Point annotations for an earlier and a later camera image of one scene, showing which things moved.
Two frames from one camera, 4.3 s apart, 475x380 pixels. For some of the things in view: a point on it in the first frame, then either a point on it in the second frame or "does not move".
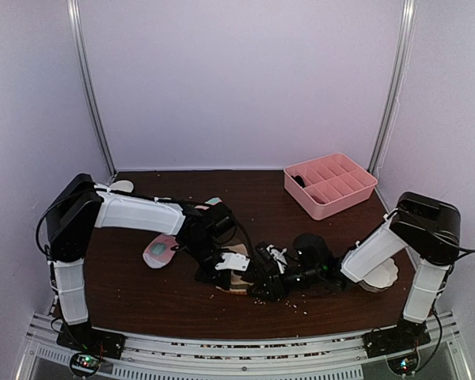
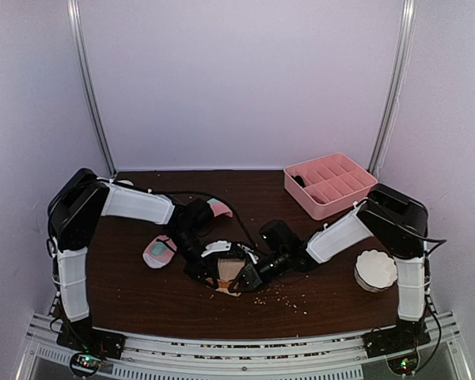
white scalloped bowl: [381, 278] does not move
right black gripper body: [312, 275] to [272, 272]
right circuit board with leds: [404, 365] does not move
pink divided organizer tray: [327, 184] does not move
